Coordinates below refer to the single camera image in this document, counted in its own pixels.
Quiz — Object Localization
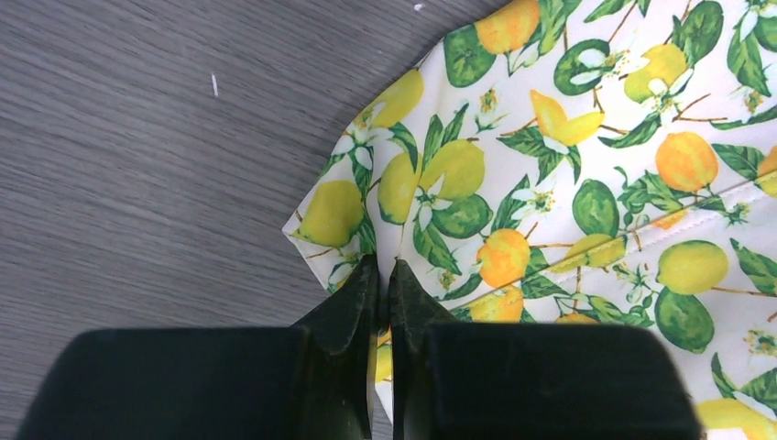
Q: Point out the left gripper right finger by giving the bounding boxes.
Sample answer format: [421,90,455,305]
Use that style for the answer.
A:
[388,261,703,439]

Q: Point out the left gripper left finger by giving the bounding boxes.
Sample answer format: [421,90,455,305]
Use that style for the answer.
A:
[16,255,379,439]

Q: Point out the yellow floral garment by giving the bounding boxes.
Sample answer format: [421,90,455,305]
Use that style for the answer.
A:
[283,1,776,439]

